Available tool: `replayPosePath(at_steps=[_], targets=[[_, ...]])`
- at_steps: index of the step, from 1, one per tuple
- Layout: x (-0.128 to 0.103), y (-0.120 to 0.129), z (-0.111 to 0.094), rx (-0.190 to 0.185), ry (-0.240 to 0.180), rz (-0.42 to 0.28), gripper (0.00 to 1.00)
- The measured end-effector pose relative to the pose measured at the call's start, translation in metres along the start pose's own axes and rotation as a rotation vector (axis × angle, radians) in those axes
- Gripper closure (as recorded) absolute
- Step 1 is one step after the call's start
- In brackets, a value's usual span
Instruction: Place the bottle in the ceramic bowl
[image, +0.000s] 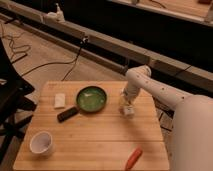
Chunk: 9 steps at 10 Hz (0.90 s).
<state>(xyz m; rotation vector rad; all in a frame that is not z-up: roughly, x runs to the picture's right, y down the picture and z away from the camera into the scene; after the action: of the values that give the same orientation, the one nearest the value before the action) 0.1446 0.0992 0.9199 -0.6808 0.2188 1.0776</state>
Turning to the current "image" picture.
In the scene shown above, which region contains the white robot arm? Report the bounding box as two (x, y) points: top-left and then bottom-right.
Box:
(122, 65), (213, 171)

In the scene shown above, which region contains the black chair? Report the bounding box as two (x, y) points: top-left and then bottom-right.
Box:
(0, 38), (36, 164)

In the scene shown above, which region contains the green frying pan black handle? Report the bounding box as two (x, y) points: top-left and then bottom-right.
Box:
(57, 86), (107, 123)

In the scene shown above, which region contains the white plastic bottle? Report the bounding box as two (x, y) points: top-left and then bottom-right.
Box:
(119, 97), (134, 117)

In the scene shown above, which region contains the black cable on floor left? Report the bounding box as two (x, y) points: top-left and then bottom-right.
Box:
(3, 34), (90, 82)

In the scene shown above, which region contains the orange carrot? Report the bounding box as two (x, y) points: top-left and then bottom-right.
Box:
(125, 148), (143, 171)

